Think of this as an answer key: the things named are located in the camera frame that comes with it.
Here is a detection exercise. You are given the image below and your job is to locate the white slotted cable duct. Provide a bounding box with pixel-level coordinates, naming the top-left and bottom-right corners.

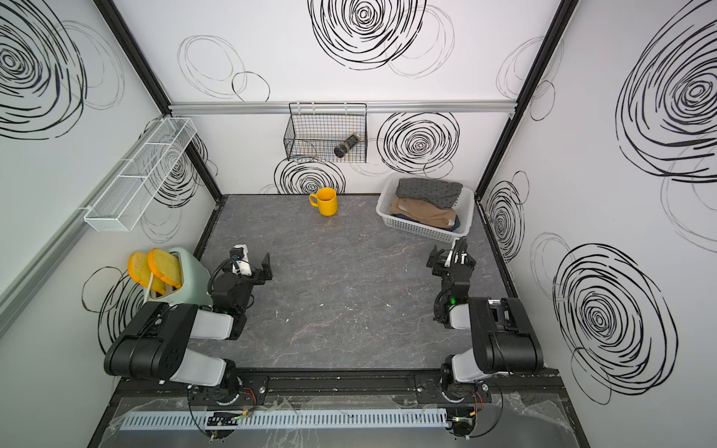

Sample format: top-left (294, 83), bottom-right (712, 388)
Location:
top-left (119, 409), bottom-right (449, 431)

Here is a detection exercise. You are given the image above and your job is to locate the dark perforated mat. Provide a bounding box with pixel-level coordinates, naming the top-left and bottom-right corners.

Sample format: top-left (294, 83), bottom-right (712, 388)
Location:
top-left (396, 177), bottom-right (463, 209)

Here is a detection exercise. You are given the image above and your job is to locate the left toast slice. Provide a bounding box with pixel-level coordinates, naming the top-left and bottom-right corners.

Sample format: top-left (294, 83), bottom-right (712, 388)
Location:
top-left (128, 252), bottom-right (166, 295)

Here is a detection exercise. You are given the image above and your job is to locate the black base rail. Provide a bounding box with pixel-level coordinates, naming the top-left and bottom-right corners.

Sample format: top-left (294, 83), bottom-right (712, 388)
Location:
top-left (110, 369), bottom-right (564, 408)

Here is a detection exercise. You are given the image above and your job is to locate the yellow mug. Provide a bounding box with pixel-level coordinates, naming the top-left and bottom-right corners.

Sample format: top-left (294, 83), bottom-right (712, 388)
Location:
top-left (309, 188), bottom-right (338, 217)

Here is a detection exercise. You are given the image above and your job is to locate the white wire wall shelf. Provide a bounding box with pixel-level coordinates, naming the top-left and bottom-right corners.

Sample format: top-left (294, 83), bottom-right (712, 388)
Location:
top-left (84, 117), bottom-right (199, 233)

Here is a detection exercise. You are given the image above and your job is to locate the white perforated plastic basket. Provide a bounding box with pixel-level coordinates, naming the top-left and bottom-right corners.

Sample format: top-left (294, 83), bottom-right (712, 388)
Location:
top-left (375, 174), bottom-right (475, 244)

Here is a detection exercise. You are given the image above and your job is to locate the dark cylindrical bottle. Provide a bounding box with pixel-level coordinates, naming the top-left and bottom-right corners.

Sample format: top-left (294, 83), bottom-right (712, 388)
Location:
top-left (333, 133), bottom-right (360, 159)

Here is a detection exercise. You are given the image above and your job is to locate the right toast slice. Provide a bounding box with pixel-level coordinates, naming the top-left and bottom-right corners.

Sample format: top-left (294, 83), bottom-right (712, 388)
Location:
top-left (148, 248), bottom-right (182, 289)

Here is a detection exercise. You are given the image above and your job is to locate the toast slice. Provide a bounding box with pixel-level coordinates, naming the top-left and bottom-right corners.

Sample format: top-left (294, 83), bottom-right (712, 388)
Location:
top-left (148, 248), bottom-right (182, 289)
top-left (128, 252), bottom-right (166, 295)

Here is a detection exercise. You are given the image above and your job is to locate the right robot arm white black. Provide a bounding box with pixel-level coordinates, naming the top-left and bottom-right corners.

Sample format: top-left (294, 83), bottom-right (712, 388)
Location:
top-left (427, 237), bottom-right (544, 394)

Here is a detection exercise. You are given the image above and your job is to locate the tan brown skirt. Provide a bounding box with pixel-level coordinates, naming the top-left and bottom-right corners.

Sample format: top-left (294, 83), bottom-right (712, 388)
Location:
top-left (389, 197), bottom-right (458, 227)

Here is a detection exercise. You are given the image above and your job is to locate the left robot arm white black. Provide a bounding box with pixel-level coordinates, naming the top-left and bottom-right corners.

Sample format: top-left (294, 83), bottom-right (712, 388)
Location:
top-left (104, 245), bottom-right (274, 397)

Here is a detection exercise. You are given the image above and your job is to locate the blue denim skirt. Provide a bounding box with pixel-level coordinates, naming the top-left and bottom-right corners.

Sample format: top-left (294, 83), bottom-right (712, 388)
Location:
top-left (393, 214), bottom-right (460, 231)

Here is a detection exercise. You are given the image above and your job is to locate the black wire wall basket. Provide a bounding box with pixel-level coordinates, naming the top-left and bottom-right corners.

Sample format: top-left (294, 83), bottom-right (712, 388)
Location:
top-left (283, 102), bottom-right (368, 164)

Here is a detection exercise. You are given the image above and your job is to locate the mint green toaster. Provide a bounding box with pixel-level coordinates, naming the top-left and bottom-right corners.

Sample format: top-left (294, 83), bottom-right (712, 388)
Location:
top-left (145, 246), bottom-right (212, 306)

